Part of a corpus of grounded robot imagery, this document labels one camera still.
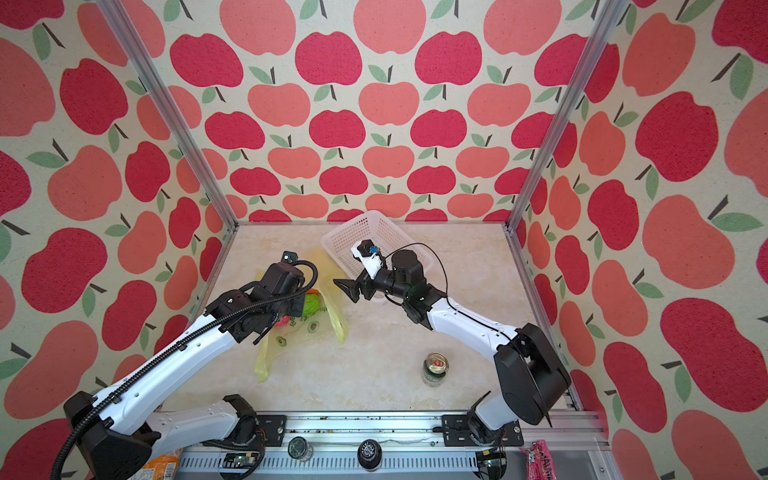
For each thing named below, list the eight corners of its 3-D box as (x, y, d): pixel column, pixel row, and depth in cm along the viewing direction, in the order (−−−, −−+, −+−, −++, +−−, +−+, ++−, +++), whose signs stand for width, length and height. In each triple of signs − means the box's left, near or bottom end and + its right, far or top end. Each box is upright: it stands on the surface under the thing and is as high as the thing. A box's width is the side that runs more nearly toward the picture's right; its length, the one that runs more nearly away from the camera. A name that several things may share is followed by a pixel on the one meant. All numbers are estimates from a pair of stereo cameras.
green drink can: (422, 388, 83) (427, 375, 74) (420, 367, 87) (425, 352, 78) (443, 388, 83) (450, 375, 74) (440, 367, 87) (447, 352, 78)
